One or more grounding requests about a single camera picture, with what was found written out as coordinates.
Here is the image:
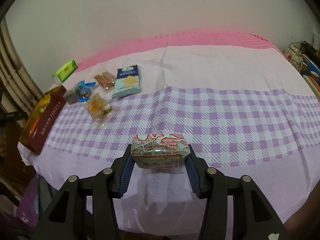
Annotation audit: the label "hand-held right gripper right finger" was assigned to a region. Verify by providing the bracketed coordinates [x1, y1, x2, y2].
[184, 145, 292, 240]

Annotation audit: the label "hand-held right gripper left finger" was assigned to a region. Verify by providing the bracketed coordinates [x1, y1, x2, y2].
[30, 144, 137, 240]

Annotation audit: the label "red white snack packet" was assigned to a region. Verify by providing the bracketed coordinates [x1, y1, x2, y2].
[132, 132, 192, 173]

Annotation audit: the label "blue cracker packet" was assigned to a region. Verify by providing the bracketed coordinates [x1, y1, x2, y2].
[111, 65, 142, 99]

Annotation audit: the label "clear packet of yellow snacks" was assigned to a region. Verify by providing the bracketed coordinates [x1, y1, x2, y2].
[85, 92, 118, 129]

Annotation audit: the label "clear packet of orange snacks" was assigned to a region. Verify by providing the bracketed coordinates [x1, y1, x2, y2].
[94, 71, 117, 91]

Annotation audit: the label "pink purple checked bedsheet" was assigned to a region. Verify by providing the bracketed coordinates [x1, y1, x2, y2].
[17, 31, 320, 232]

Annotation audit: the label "small blue candy packet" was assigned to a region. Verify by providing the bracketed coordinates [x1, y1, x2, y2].
[78, 90, 92, 103]

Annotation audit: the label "maroon toffee box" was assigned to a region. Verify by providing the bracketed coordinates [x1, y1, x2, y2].
[18, 85, 68, 156]

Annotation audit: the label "purple cloth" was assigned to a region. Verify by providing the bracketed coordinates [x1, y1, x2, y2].
[15, 176, 42, 229]

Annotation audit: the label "green tissue pack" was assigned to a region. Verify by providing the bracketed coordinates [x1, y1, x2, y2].
[52, 60, 79, 84]

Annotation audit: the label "beige ribbed pipes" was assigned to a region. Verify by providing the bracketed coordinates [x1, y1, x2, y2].
[0, 17, 44, 112]

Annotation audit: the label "floral ceramic jar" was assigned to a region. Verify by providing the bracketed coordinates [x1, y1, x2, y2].
[284, 42, 304, 72]

